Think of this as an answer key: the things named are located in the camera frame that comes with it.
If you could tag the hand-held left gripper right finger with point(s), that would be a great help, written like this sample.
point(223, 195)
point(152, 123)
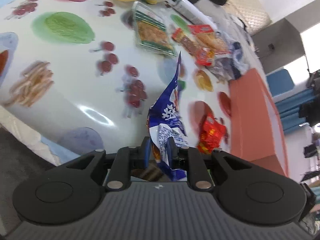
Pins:
point(171, 150)

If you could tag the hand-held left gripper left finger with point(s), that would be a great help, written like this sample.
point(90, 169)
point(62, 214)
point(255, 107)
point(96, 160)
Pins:
point(146, 152)

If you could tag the blue snack packet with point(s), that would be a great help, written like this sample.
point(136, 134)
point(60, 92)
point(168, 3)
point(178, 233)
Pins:
point(170, 110)

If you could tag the pink cardboard box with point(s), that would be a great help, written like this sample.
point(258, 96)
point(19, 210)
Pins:
point(250, 120)

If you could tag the red sausage snack packet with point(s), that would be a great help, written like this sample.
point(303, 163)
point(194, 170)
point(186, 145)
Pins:
point(190, 43)

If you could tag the red edged orange snack packet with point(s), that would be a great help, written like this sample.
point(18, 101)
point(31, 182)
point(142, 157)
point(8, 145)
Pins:
point(210, 38)

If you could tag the red crinkled snack packet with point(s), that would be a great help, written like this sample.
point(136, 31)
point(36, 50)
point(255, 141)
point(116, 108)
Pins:
point(212, 132)

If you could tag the clear blue plastic bag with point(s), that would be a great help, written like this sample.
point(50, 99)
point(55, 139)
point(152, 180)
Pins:
point(240, 55)

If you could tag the green edged snack packet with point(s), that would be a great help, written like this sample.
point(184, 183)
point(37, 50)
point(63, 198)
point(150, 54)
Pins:
point(152, 32)

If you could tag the blue curtain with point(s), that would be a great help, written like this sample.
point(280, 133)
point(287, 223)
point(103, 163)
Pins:
point(287, 105)

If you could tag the blue chair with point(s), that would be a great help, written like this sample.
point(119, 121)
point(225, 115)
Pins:
point(280, 82)

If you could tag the white spray can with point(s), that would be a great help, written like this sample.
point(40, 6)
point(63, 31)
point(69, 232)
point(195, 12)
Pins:
point(190, 10)

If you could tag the dark hanging clothes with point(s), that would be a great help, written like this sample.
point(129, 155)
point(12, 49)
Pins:
point(310, 110)

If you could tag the cream quilted headboard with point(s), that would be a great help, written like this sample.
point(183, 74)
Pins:
point(245, 2)

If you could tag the black wall charger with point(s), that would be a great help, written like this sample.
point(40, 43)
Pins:
point(271, 46)

